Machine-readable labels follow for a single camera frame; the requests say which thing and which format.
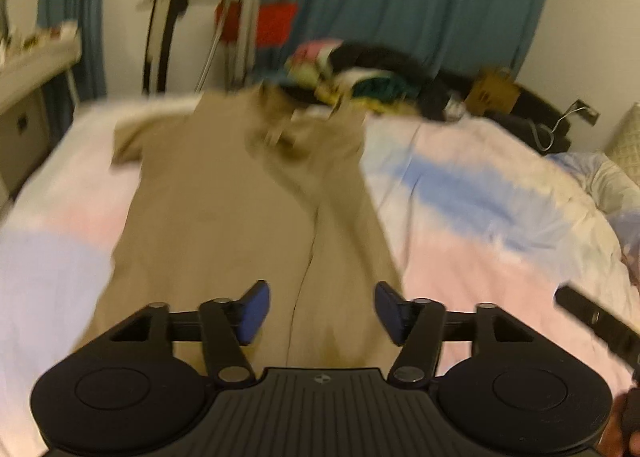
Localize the white desk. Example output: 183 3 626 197
0 30 84 113

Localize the wall outlet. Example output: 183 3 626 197
574 98 601 126

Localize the beige drawer cabinet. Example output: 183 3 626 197
0 87 52 195

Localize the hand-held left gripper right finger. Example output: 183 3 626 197
374 281 537 386

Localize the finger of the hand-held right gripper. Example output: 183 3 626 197
554 284 640 382

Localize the quilted pale pillow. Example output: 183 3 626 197
601 101 640 169

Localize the cardboard box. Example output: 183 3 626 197
464 66 520 116

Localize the pastel tie-dye blanket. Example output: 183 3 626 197
0 96 640 457

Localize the black bag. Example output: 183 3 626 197
484 84 572 154

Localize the small clutter on desk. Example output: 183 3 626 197
0 0 82 60

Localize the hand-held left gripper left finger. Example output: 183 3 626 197
109 280 271 386

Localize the person's right hand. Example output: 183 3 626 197
597 386 640 457

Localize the red cloth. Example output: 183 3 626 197
215 1 299 47

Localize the pink and white cloth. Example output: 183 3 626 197
291 38 342 70

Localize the white and black upright appliance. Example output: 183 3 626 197
141 0 185 97

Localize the white cable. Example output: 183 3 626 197
531 106 585 149

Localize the metal tripod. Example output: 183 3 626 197
194 0 268 94

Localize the black garment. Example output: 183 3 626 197
332 41 468 120

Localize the beige shirt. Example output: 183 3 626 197
92 84 407 374

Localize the yellow patterned cloth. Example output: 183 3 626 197
285 64 416 115

